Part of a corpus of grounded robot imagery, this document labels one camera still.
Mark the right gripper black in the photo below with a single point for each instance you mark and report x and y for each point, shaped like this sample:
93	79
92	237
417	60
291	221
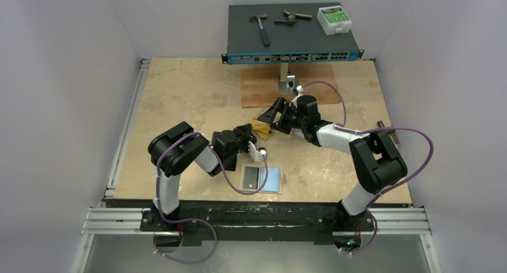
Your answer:
282	115

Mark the metal stand post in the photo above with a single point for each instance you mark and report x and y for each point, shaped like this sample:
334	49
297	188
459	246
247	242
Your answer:
287	81

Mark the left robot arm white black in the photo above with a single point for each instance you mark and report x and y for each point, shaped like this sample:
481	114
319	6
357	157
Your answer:
174	150

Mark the metal clamp tool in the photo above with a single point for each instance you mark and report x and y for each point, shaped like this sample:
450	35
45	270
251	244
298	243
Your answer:
292	17

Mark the aluminium frame rail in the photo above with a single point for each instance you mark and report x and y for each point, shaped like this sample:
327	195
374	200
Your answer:
208	96

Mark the dark metal crank handle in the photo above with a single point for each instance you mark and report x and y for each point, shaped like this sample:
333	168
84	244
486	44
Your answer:
391	132

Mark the hammer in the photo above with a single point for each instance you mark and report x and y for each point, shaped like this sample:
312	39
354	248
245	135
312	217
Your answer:
263	34

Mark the wooden board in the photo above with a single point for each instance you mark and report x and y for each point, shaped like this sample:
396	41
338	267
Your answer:
259	85

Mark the blue network switch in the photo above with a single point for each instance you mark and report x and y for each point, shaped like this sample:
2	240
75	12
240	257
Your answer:
303	42

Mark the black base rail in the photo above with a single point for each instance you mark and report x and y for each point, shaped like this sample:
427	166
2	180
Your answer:
194	222

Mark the single black VIP card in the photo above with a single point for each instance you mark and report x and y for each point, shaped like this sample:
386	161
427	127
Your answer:
251	177

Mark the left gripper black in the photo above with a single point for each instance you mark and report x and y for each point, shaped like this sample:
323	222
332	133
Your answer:
246	131

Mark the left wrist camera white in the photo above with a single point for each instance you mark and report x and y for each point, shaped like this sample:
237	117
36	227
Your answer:
257	154

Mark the white green box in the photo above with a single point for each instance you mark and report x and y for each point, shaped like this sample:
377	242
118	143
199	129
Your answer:
334	20

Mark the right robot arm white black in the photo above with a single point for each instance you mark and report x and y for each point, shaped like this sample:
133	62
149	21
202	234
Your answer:
377	161

